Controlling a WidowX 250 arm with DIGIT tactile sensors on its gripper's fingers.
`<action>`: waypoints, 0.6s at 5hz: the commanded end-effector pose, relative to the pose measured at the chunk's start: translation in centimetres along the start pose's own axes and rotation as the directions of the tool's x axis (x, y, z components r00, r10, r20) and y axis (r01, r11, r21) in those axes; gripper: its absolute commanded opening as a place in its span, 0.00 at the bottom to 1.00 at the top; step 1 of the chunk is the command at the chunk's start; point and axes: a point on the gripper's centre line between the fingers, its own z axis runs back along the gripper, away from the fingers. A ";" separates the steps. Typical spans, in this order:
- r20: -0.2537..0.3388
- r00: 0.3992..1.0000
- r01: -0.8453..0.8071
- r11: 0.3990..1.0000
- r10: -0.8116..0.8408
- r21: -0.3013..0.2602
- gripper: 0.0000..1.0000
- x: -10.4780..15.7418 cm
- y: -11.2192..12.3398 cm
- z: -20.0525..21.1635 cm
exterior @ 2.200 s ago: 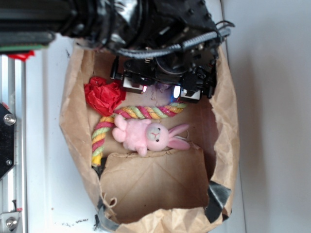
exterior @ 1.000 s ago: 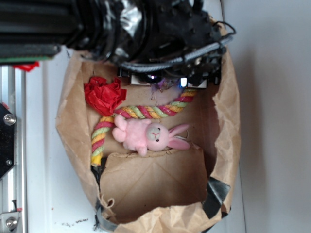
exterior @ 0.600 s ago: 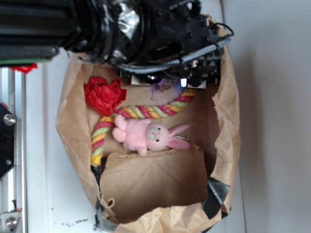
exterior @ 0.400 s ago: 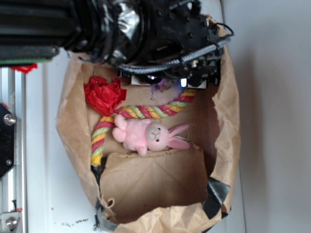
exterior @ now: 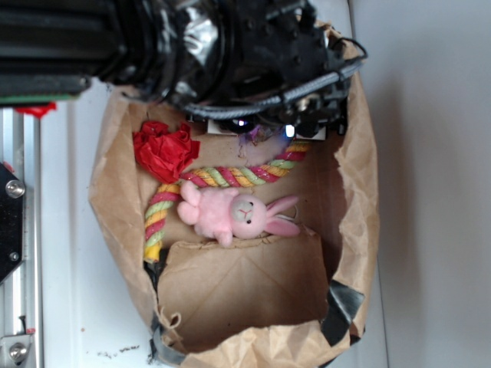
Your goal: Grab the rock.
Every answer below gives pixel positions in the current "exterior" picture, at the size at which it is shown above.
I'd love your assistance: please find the multicolour twisted rope toy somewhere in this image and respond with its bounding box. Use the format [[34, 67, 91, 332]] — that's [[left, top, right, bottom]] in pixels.
[[143, 140, 311, 265]]

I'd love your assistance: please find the crumpled red paper ball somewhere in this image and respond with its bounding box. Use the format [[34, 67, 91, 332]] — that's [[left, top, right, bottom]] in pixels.
[[133, 121, 200, 184]]

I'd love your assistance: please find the aluminium frame rail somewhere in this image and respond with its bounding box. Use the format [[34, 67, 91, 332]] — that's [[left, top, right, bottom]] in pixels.
[[1, 108, 43, 367]]

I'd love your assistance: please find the brown paper bag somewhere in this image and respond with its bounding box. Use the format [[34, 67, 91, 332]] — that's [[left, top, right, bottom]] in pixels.
[[89, 76, 380, 367]]

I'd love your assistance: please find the black metal bracket plate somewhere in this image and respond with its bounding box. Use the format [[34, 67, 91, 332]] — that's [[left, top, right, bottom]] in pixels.
[[0, 164, 25, 283]]

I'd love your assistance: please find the pink plush bunny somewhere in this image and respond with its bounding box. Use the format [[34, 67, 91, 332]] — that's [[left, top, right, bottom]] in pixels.
[[177, 182, 300, 247]]

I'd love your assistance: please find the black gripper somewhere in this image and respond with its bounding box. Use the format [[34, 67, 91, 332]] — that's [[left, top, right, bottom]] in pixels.
[[186, 1, 351, 141]]

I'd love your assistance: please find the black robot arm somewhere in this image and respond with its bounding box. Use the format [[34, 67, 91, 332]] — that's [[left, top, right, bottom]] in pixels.
[[1, 1, 359, 138]]

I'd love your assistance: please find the grey brown rock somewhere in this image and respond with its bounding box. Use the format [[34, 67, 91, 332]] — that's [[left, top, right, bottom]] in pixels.
[[239, 126, 276, 146]]

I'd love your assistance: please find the white plastic tray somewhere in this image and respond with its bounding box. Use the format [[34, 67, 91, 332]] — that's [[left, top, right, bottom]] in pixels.
[[39, 0, 389, 368]]

